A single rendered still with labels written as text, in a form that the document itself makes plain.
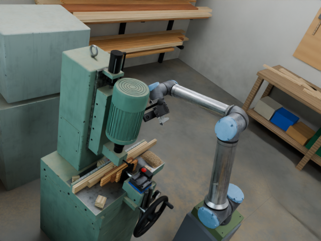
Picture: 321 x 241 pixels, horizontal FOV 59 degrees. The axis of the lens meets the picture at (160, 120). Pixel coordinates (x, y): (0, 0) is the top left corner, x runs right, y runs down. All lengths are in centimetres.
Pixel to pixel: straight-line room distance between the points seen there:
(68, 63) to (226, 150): 95
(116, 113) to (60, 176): 63
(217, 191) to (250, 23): 338
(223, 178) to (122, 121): 67
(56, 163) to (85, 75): 69
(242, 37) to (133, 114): 360
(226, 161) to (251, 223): 158
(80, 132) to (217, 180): 83
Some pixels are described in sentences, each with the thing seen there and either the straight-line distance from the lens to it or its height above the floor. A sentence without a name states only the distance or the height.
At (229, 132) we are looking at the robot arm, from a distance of 151.
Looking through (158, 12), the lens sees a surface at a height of 110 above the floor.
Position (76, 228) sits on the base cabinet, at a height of 49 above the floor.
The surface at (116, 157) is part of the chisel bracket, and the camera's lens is 163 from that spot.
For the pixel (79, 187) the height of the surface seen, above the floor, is 93.
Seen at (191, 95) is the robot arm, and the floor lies 134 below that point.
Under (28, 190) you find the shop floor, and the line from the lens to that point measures 280.
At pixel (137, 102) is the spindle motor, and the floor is 148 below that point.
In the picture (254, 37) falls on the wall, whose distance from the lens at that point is 469.
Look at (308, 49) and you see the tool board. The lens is 437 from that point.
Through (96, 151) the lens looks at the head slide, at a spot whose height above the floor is 103.
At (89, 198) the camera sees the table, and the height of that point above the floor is 90.
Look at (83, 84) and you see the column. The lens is 148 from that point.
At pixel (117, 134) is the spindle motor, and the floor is 126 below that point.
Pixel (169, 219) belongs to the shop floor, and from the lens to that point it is 277.
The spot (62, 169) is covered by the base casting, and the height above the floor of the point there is 80.
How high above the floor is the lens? 222
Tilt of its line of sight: 36 degrees down
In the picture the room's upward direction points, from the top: 18 degrees clockwise
